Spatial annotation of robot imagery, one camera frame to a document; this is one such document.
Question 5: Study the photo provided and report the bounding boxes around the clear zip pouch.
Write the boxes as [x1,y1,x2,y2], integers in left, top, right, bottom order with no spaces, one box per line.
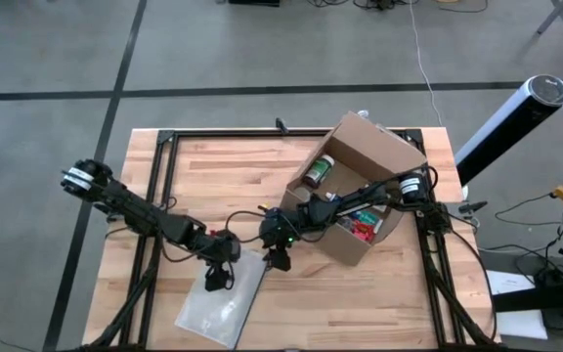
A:
[173,246,269,351]

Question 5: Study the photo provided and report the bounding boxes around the brown cardboard shipping box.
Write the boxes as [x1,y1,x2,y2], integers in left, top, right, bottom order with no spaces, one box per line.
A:
[280,110,429,268]

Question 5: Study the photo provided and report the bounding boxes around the red snack packet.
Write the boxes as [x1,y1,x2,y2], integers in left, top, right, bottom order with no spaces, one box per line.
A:
[352,218,379,244]

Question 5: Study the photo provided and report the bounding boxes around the dark supplement bottle white cap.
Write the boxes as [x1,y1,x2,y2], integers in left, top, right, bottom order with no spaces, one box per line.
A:
[302,154,336,190]

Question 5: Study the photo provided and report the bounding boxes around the white paper sheet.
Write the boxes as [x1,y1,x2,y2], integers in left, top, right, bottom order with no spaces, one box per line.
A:
[484,269,550,340]

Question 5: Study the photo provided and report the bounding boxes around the black floor device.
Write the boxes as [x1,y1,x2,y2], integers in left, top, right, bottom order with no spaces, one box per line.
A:
[226,0,282,8]

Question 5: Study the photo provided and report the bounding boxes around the black metal bar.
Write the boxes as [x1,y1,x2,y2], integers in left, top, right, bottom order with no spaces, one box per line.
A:
[490,277,563,314]

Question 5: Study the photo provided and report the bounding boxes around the white black cylinder tower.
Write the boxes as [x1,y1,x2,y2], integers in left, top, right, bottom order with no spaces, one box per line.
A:
[454,73,563,187]

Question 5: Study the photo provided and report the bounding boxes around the grey metal table leg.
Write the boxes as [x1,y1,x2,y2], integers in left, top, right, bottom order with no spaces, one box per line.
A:
[535,0,563,36]

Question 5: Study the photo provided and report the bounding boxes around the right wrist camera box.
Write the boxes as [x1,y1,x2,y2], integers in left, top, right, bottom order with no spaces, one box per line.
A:
[274,214,302,245]

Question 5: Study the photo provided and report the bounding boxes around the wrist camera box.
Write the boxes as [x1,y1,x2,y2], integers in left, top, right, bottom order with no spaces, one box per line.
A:
[274,214,302,245]
[207,229,242,263]

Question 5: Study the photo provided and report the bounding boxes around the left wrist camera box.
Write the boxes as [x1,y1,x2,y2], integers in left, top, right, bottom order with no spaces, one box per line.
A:
[207,229,242,263]

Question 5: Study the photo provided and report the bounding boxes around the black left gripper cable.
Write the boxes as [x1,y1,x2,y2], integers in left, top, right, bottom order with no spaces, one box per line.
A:
[159,234,214,265]

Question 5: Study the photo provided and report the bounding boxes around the black aluminium table frame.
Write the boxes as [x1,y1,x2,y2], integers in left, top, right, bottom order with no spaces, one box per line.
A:
[78,127,505,352]

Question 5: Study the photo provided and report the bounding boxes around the white floor cable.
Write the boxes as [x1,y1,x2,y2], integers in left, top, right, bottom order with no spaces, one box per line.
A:
[407,0,445,128]

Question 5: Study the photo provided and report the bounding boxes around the black floor cable bundle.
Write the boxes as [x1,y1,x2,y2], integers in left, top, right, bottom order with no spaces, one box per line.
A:
[494,180,563,285]

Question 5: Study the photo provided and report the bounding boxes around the black floor cables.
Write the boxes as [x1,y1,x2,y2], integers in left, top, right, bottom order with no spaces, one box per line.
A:
[304,0,496,15]

